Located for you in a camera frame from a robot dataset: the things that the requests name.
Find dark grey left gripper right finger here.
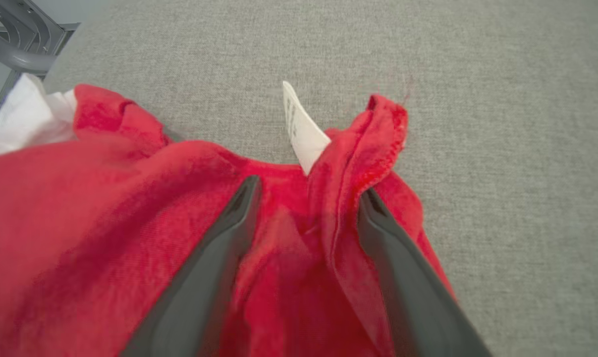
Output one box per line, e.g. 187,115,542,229
357,187,492,357

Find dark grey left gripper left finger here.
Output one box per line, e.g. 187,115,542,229
119,175,263,357

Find red jersey with number 3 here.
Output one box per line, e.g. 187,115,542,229
0,73,460,357

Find grey metal frame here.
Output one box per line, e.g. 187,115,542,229
0,0,81,132

